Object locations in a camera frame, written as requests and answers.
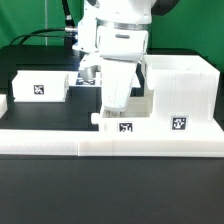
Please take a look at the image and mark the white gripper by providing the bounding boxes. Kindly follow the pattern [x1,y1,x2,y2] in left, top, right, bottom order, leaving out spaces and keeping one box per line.
[101,59,137,112]

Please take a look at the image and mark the white front drawer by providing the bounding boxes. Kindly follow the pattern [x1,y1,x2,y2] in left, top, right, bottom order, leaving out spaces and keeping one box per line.
[91,94,153,133]

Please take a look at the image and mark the white drawer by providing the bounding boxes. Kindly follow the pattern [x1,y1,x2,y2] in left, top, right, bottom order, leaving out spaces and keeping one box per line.
[12,70,69,102]
[91,94,153,133]

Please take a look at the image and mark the white drawer cabinet box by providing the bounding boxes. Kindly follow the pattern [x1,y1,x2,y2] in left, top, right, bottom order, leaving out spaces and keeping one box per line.
[141,55,220,131]

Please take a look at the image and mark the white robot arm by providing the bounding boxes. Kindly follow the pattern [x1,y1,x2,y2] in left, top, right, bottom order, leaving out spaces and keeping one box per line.
[73,0,180,113]

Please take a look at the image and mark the white L-shaped fence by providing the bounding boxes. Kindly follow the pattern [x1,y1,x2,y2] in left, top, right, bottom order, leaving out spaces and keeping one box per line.
[0,94,224,158]

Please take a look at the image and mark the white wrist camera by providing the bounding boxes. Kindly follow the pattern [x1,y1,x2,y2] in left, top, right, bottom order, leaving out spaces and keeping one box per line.
[78,52,101,81]

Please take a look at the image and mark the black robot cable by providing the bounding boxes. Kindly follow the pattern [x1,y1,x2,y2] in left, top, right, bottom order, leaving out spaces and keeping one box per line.
[9,0,80,46]

